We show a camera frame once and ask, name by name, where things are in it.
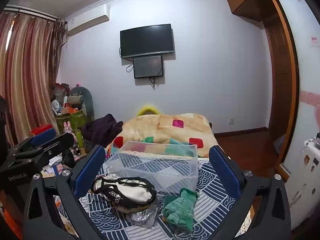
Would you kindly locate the white air conditioner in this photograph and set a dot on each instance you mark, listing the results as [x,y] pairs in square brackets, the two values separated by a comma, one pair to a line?
[87,20]

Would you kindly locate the red box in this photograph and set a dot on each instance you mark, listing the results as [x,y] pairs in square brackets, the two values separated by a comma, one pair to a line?
[41,129]

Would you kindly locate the white door with stickers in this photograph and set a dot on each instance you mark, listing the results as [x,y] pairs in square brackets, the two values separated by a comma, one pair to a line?
[307,92]

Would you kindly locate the green bottle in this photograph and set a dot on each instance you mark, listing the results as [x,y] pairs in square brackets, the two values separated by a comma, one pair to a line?
[80,138]

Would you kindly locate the small black monitor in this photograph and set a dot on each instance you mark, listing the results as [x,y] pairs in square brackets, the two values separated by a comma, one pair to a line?
[148,66]

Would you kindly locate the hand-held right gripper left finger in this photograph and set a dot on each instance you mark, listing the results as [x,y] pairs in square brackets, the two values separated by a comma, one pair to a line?
[90,171]

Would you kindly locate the yellow plush blanket coloured squares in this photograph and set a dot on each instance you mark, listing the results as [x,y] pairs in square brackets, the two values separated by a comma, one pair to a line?
[155,127]

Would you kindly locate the wooden door frame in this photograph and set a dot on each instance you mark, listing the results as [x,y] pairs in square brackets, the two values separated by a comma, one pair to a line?
[283,85]

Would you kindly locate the grey plush toy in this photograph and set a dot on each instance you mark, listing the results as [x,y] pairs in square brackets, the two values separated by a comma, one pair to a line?
[83,100]

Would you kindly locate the green cardboard box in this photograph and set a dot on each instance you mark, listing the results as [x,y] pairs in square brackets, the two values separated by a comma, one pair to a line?
[75,121]

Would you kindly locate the clear plastic storage box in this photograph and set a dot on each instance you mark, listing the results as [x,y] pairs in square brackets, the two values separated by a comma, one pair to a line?
[150,171]

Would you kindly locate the dark purple cloth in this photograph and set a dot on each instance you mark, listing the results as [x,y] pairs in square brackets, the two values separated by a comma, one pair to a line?
[100,130]

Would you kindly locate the blue patterned bedsheet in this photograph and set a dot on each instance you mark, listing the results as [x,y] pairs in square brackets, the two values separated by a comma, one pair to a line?
[215,205]

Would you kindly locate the green knit gloves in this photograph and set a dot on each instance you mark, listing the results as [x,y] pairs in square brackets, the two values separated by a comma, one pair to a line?
[178,208]

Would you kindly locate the pink sticker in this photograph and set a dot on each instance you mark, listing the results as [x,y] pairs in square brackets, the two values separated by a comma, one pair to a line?
[314,41]

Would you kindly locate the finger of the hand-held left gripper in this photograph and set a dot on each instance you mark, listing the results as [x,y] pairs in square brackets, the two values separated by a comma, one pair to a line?
[58,142]
[42,136]

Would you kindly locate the cream knit hat black trim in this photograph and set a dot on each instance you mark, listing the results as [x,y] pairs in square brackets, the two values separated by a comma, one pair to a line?
[132,193]

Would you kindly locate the black wall television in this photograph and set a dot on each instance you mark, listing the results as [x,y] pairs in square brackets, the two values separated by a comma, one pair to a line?
[147,40]

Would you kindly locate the pink rabbit toy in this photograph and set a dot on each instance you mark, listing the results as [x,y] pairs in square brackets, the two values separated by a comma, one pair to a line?
[67,127]

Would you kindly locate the yellow plush item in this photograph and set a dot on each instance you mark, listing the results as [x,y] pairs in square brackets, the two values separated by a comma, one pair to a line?
[147,108]

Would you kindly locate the striped red curtain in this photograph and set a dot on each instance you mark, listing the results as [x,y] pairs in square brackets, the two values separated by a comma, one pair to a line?
[27,75]

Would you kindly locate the white wall socket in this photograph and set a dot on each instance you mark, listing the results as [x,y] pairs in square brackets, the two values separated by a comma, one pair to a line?
[231,121]

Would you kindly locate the silver plastic bag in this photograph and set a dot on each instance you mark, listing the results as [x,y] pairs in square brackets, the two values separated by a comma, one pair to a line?
[142,216]

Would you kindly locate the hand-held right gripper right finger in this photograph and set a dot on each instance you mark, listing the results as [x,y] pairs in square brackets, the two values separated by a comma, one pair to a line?
[225,172]

